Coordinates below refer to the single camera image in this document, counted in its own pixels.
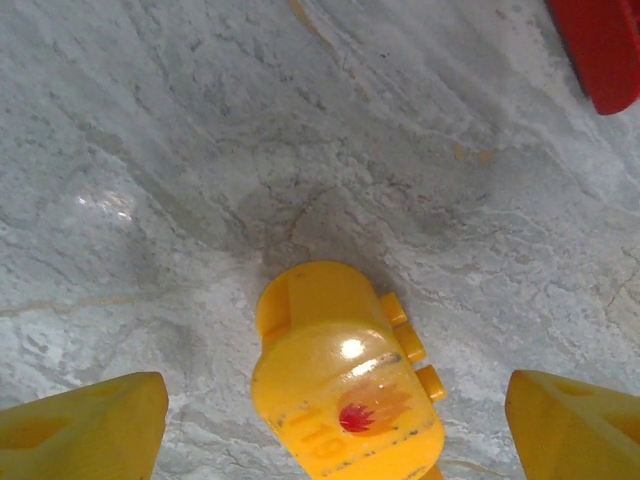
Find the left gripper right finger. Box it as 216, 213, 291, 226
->
504, 369, 640, 480

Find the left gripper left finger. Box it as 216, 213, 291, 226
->
0, 371, 170, 480

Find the yellow round flame-print lego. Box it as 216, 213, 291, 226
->
249, 259, 448, 480

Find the red arch lego brick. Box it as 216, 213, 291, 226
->
546, 0, 640, 117

